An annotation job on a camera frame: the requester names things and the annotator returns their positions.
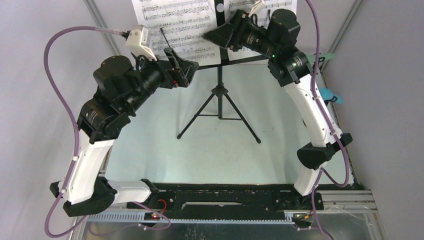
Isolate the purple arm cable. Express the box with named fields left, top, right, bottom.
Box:
left=303, top=0, right=351, bottom=240
left=43, top=25, right=128, bottom=239

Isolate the blue toy microphone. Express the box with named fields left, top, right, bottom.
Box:
left=318, top=87, right=344, bottom=106

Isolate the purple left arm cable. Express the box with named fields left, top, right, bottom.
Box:
left=43, top=25, right=128, bottom=239

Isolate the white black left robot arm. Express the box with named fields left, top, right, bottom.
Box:
left=50, top=47, right=199, bottom=217

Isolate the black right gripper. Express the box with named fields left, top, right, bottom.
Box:
left=203, top=8, right=280, bottom=59

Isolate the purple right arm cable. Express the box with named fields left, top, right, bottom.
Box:
left=303, top=0, right=351, bottom=240

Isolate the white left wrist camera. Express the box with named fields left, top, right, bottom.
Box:
left=124, top=24, right=158, bottom=62

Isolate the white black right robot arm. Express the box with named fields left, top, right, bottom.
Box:
left=203, top=8, right=352, bottom=209

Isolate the green toy microphone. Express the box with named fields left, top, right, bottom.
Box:
left=306, top=52, right=336, bottom=63

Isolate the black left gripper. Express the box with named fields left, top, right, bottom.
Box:
left=124, top=47, right=200, bottom=113

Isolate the aluminium table frame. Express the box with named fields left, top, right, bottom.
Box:
left=66, top=0, right=388, bottom=240

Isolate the sheet music page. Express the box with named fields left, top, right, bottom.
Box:
left=225, top=0, right=301, bottom=61
left=132, top=0, right=221, bottom=66

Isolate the black music stand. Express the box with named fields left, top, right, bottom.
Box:
left=131, top=0, right=299, bottom=145

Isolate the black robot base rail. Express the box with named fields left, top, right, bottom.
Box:
left=143, top=183, right=324, bottom=222

